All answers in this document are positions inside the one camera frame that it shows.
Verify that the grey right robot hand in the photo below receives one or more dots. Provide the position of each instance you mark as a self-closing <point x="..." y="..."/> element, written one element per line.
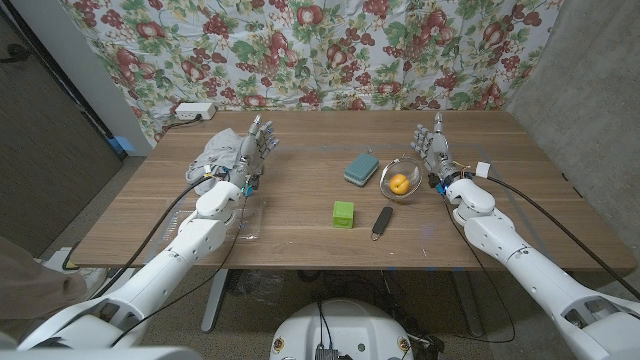
<point x="439" y="150"/>

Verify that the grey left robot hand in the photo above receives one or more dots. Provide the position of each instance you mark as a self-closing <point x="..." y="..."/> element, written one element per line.
<point x="250" y="155"/>

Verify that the grey shirt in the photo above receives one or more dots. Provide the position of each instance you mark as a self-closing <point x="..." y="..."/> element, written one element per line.
<point x="220" y="150"/>

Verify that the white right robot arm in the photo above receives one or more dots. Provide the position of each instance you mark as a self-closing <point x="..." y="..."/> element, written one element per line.
<point x="540" y="280"/>

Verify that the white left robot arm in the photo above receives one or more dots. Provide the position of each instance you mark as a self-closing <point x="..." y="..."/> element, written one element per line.
<point x="165" y="270"/>

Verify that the clear glass bowl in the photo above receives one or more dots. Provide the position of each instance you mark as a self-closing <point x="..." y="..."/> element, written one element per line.
<point x="414" y="169"/>

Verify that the clear plastic clamshell container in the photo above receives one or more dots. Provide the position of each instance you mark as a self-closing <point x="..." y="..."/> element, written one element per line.
<point x="252" y="222"/>

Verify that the green sticky note block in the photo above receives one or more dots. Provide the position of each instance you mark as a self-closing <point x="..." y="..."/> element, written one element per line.
<point x="343" y="215"/>

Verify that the orange fruit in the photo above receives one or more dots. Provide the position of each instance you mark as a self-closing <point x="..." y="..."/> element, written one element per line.
<point x="400" y="184"/>

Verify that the white power strip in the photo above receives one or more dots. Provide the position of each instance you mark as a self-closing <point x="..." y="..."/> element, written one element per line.
<point x="192" y="110"/>

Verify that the teal ribbed sponge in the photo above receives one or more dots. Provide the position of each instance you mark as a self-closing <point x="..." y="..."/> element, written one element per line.
<point x="361" y="169"/>

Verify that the black key fob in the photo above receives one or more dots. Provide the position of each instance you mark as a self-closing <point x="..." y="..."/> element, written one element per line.
<point x="382" y="220"/>

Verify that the blue plastic piece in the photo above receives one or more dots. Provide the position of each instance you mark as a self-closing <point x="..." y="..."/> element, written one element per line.
<point x="122" y="145"/>

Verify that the clear plastic bag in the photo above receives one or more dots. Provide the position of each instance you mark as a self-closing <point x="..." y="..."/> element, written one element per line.
<point x="260" y="286"/>

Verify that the floral fruit print backdrop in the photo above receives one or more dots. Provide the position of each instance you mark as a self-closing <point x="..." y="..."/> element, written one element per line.
<point x="350" y="50"/>

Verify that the white table leg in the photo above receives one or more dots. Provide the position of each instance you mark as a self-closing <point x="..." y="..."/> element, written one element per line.
<point x="215" y="300"/>
<point x="470" y="310"/>

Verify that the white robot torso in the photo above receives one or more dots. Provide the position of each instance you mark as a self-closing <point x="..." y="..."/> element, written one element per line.
<point x="345" y="330"/>

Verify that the white sneaker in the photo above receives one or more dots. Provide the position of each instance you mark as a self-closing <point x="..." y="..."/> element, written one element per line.
<point x="92" y="277"/>

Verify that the white floor platform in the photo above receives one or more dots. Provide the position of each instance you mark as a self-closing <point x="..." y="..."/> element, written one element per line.
<point x="52" y="260"/>

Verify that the brown trouser leg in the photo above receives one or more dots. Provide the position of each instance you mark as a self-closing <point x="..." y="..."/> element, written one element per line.
<point x="30" y="285"/>

